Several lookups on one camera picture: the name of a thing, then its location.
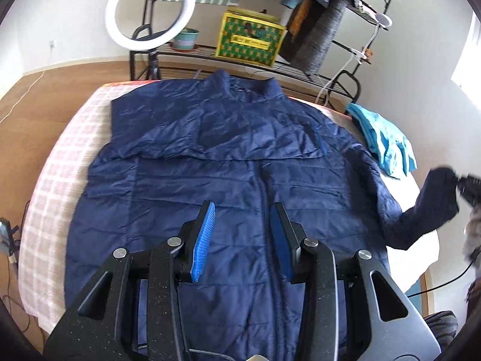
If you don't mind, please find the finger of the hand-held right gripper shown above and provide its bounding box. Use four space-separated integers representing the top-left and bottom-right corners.
454 173 481 207

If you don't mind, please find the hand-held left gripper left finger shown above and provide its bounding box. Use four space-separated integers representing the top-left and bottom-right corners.
43 201 216 361

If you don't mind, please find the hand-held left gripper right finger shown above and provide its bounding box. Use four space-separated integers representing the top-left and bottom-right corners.
270 202 441 361

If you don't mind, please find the navy blue puffer jacket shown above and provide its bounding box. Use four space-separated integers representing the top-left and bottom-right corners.
62 69 461 361

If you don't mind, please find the turquoise cloth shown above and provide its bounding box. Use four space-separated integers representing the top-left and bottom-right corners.
346 102 418 180

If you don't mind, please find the pink plaid bed blanket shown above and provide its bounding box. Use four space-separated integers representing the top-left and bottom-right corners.
17 81 440 332

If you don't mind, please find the black metal rack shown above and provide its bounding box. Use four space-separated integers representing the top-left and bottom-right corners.
130 0 403 108

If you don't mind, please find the white clip lamp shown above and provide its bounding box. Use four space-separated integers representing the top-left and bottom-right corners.
351 2 394 65

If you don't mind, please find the black tripod stand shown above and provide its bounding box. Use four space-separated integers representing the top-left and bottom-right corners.
131 0 170 82

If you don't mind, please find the black clamp holder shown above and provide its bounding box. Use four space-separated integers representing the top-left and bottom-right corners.
0 216 20 273

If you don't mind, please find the grey knit hanging garment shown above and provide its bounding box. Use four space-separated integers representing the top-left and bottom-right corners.
292 0 352 76

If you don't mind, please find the teal flower pot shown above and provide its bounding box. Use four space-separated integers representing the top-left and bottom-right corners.
170 28 201 51

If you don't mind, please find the yellow green patterned box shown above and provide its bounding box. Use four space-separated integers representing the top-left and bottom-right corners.
215 7 288 67

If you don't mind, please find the orange hanging garment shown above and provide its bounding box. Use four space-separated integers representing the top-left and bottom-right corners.
289 0 313 34

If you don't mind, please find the white lamp cable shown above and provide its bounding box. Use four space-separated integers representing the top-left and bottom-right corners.
316 26 381 106

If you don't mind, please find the white floor cable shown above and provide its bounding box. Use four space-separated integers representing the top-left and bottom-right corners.
0 41 57 125

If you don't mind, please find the white ring light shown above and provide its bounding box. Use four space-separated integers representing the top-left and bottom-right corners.
105 0 196 52

